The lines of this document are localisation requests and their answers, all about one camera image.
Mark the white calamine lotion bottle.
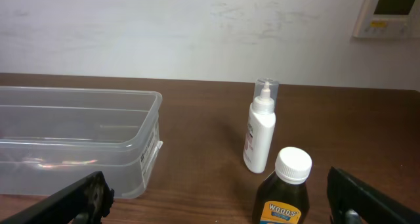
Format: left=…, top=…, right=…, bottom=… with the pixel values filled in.
left=243, top=78, right=279, bottom=173

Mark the dark brown syrup bottle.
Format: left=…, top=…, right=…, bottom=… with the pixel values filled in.
left=251, top=146, right=312, bottom=224

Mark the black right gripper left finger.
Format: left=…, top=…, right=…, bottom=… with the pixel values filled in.
left=1, top=171, right=114, bottom=224

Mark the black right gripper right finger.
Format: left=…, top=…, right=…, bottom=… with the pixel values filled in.
left=327, top=167, right=419, bottom=224

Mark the white wall thermostat panel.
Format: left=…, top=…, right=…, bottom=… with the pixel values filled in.
left=352, top=0, right=419, bottom=39

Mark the clear plastic container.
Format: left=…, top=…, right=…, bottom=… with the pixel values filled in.
left=1, top=86, right=162, bottom=198

